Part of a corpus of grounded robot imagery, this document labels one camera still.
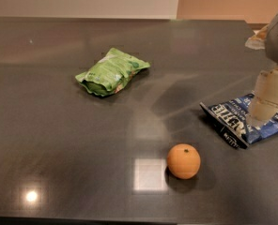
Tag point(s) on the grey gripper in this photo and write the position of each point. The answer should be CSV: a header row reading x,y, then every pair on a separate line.
x,y
264,105

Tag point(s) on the orange fruit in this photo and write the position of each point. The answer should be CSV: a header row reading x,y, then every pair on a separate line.
x,y
183,161

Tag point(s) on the blue chip bag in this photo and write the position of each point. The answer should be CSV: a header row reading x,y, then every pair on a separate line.
x,y
229,120

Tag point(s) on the green snack bag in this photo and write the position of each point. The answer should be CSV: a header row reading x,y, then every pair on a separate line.
x,y
111,74

